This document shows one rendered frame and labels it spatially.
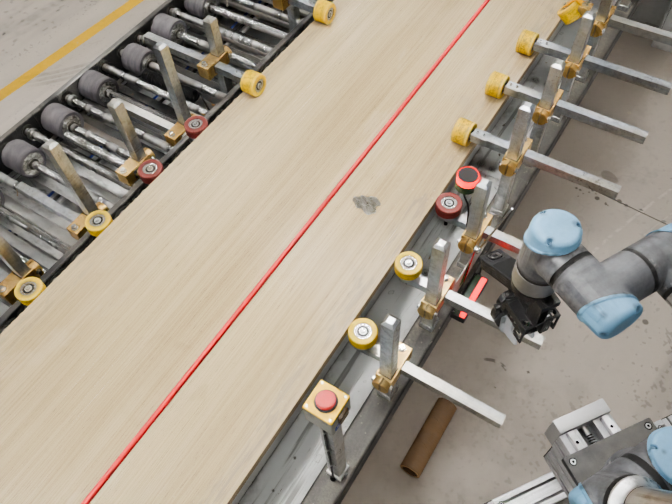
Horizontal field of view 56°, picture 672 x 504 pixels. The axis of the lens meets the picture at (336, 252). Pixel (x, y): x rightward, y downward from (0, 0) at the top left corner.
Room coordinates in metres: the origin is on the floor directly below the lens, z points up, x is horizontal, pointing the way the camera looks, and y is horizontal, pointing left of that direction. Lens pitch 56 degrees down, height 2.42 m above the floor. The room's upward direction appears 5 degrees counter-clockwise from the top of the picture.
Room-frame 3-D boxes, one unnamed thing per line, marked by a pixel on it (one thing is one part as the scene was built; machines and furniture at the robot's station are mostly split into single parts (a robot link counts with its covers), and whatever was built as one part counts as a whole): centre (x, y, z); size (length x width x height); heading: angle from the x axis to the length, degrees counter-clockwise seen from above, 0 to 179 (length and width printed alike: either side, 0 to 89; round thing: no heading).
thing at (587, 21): (1.65, -0.86, 0.91); 0.03 x 0.03 x 0.48; 53
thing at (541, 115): (1.47, -0.72, 0.95); 0.13 x 0.06 x 0.05; 143
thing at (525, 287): (0.51, -0.32, 1.54); 0.08 x 0.08 x 0.05
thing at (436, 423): (0.71, -0.29, 0.04); 0.30 x 0.08 x 0.08; 143
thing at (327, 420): (0.44, 0.05, 1.18); 0.07 x 0.07 x 0.08; 53
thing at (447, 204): (1.15, -0.35, 0.85); 0.08 x 0.08 x 0.11
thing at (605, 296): (0.42, -0.38, 1.61); 0.11 x 0.11 x 0.08; 26
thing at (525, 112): (1.25, -0.56, 0.94); 0.03 x 0.03 x 0.48; 53
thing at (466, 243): (1.07, -0.42, 0.85); 0.13 x 0.06 x 0.05; 143
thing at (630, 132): (1.45, -0.78, 0.95); 0.50 x 0.04 x 0.04; 53
